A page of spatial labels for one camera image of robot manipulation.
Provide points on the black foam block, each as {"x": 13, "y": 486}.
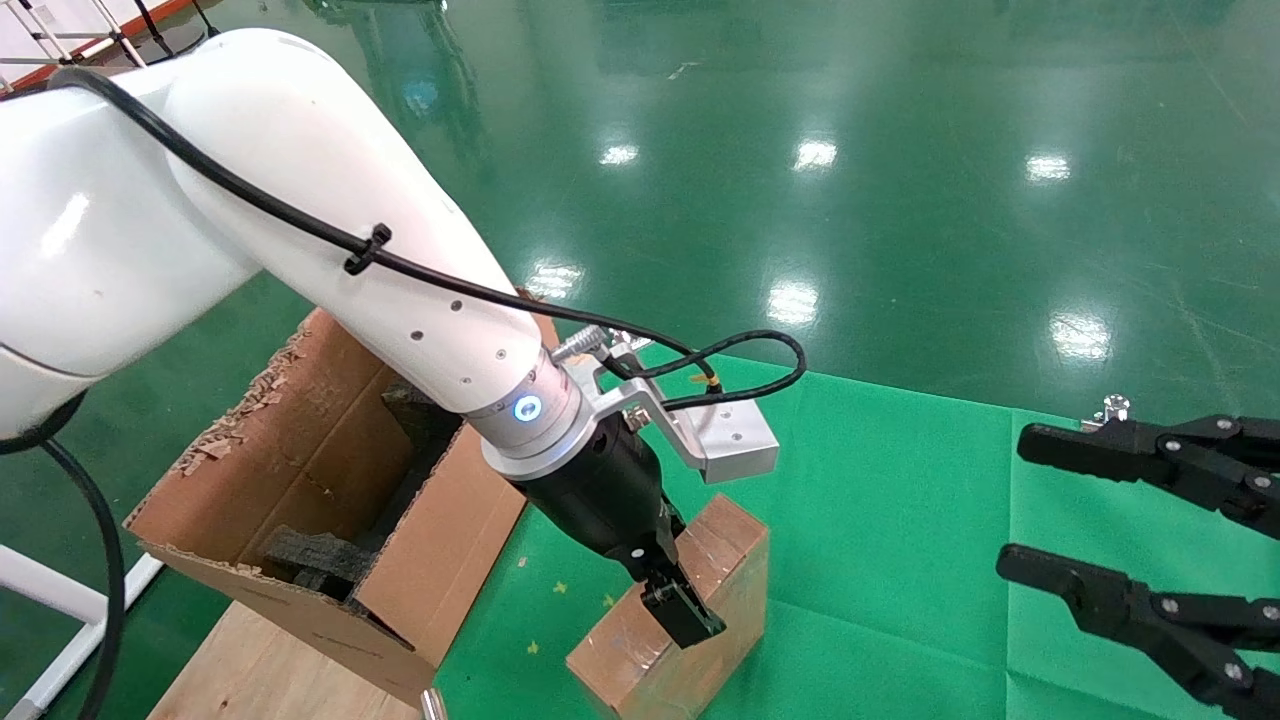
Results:
{"x": 425, "y": 430}
{"x": 320, "y": 560}

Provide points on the large open cardboard carton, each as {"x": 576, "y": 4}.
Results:
{"x": 300, "y": 450}

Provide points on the white table frame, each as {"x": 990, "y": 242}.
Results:
{"x": 60, "y": 595}

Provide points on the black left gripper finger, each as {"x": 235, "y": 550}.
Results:
{"x": 685, "y": 612}

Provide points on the green table cloth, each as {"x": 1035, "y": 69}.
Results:
{"x": 880, "y": 520}

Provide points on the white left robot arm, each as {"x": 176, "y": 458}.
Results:
{"x": 250, "y": 150}

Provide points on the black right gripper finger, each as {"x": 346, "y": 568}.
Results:
{"x": 1110, "y": 600}
{"x": 1080, "y": 445}

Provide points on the small taped cardboard box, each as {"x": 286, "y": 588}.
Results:
{"x": 730, "y": 560}

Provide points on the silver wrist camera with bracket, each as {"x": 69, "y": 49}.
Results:
{"x": 735, "y": 440}

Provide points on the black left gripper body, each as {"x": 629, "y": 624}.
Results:
{"x": 610, "y": 500}

